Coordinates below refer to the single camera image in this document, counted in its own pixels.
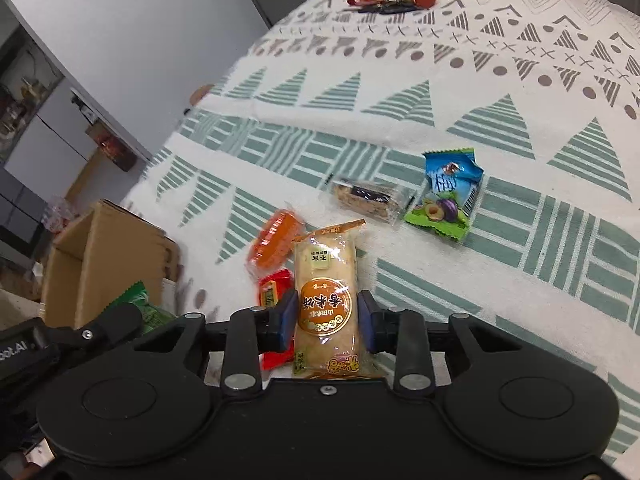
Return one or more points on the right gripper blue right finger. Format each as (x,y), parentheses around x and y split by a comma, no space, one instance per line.
(378,327)

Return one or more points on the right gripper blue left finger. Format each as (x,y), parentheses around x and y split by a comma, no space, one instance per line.
(275,326)

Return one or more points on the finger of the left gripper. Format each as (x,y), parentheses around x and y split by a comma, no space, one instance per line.
(114,326)

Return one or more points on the green snack packet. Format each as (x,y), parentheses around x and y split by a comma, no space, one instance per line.
(153,317)

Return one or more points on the beige rice cracker packet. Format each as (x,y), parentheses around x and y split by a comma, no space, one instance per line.
(327,341)

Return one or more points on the orange snack packet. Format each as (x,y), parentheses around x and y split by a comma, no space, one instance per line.
(270,249)

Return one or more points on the blue green plum candy packet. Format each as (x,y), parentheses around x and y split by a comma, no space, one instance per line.
(453,180)

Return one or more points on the red snack bar packet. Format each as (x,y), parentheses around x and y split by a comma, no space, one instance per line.
(271,289)

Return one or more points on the cardboard box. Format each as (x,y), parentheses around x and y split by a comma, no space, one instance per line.
(100,255)

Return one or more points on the clear nut bar packet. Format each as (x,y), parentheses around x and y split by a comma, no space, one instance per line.
(382,201)

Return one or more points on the patterned bed cover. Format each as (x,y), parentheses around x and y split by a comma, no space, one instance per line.
(546,92)

